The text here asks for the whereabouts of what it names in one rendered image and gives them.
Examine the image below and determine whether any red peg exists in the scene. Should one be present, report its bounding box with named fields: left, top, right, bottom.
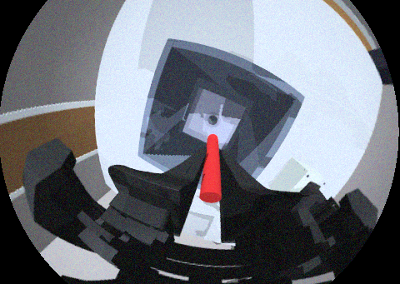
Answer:
left=200, top=134, right=223, bottom=203

